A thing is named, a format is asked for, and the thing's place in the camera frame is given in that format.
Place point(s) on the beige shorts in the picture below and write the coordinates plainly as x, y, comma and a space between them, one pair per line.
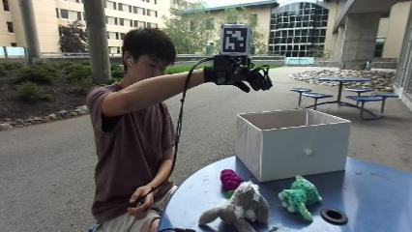
129, 222

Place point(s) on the blue round seat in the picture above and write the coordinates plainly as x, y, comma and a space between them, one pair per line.
386, 96
317, 96
301, 91
359, 91
365, 100

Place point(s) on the white cube with black markers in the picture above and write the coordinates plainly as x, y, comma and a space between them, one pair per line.
235, 39

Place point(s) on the dark glass building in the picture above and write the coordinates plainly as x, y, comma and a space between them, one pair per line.
298, 29

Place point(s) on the maroon t-shirt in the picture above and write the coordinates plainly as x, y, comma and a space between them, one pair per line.
129, 151

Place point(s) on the blue round picnic table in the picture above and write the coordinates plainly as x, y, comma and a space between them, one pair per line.
343, 87

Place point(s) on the bed of pale rocks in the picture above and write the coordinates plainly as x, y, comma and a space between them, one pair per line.
347, 77

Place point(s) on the white fabric storage box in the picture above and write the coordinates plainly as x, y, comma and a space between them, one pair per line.
297, 145

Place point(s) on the person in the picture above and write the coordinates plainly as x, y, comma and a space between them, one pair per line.
138, 135

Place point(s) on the purple grape plush toy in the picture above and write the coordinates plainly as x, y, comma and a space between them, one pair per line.
230, 180

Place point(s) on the grey plush animal toy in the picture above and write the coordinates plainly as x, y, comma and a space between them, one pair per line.
243, 208

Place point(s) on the concrete pillar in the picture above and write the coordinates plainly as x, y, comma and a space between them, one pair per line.
358, 38

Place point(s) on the border row of stones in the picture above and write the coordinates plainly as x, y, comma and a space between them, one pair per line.
43, 117

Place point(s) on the green patterned plush toy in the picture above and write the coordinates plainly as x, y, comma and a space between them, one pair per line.
301, 196

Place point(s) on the thick grey pole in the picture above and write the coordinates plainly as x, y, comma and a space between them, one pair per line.
97, 38

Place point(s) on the beige building with windows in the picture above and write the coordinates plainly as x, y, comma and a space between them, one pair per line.
65, 22

